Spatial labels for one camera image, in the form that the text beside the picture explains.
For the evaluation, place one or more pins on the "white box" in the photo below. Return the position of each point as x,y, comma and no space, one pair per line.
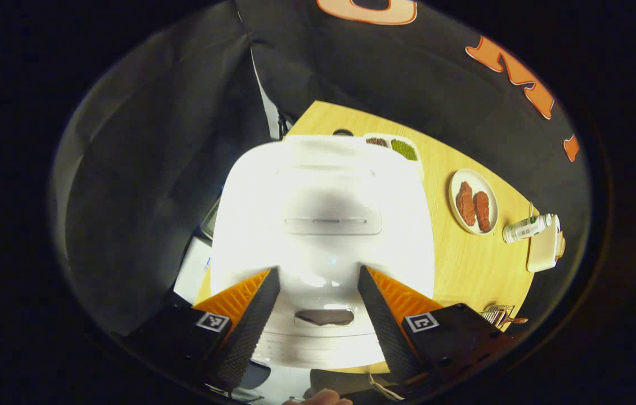
191,270

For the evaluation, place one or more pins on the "black round table grommet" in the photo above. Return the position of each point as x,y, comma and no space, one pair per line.
343,133

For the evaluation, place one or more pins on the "dark beans pile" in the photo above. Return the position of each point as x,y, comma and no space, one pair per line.
377,142

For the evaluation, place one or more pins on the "white rice cooker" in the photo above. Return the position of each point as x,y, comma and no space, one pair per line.
323,185

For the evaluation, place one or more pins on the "white toaster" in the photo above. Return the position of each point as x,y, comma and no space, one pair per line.
543,253

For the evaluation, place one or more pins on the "round white plate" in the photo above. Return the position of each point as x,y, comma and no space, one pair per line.
492,202

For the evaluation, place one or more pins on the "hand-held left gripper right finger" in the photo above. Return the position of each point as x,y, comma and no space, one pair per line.
388,332

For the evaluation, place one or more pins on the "white milk bottle green cap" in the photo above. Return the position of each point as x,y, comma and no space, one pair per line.
526,229

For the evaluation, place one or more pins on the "green beans pile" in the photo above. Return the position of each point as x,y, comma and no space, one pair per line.
403,149

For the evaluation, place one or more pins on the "red raw steak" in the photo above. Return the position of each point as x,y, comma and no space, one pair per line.
465,203
482,211

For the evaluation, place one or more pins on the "dark wooden spoon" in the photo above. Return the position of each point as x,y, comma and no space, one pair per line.
515,321

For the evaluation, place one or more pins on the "bread slice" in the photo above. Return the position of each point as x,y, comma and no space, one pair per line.
560,244

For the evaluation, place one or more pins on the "white divided dish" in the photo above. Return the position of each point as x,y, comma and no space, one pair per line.
416,166

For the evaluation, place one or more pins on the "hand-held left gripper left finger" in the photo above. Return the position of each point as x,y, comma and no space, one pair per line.
250,332

